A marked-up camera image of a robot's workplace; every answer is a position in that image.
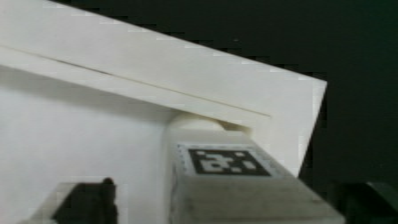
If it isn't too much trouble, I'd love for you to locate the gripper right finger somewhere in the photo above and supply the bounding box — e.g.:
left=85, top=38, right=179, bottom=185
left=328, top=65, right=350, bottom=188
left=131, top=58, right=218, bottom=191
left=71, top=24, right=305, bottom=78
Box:
left=339, top=182, right=398, bottom=224

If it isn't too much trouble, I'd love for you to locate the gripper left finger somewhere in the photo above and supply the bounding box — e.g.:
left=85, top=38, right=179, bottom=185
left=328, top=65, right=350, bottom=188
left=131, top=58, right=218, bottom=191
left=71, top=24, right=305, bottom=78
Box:
left=51, top=178, right=119, bottom=224

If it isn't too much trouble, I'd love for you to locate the white table leg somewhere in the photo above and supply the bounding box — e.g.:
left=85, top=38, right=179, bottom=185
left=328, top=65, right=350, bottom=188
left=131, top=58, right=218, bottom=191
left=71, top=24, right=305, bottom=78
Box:
left=163, top=114, right=344, bottom=224

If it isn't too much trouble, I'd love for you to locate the white square table top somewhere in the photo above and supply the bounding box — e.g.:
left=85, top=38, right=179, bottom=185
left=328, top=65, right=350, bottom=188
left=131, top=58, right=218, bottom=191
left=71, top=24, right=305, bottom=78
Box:
left=0, top=47, right=270, bottom=224

